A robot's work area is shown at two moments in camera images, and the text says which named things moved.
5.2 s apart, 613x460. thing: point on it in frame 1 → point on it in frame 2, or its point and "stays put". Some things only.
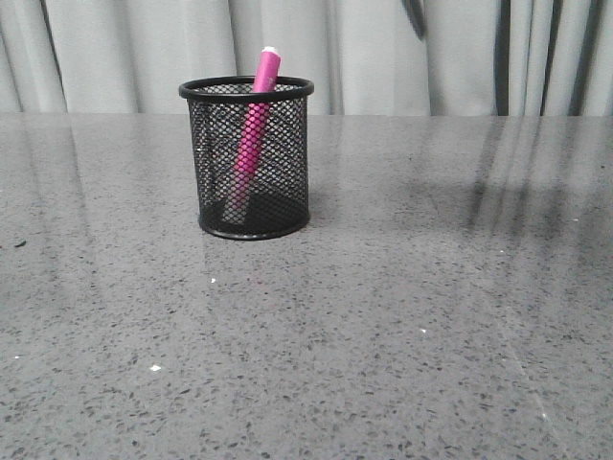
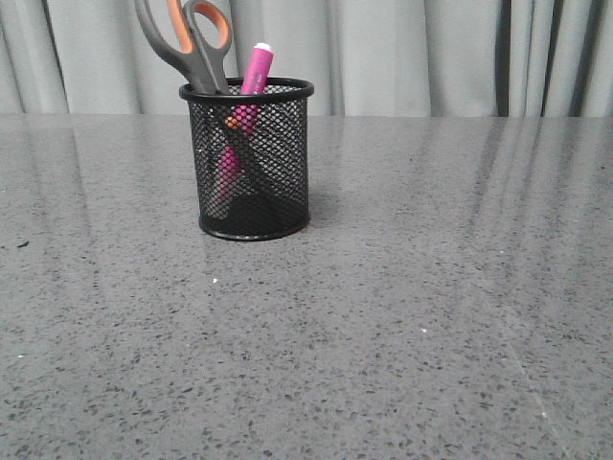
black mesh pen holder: (251, 155) stays put
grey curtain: (470, 57) stays put
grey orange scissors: (416, 13) → (170, 28)
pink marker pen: (254, 132) → (239, 129)
